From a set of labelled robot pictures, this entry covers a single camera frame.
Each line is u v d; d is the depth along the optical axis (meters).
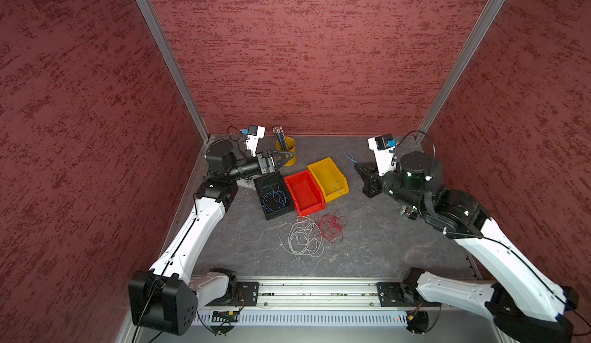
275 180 1.03
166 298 0.37
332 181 1.03
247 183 1.01
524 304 0.38
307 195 0.98
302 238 0.85
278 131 1.00
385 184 0.50
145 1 0.74
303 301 0.74
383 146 0.48
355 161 0.59
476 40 0.84
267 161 0.59
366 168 0.53
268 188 0.97
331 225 0.89
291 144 1.07
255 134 0.63
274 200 0.95
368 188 0.52
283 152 0.62
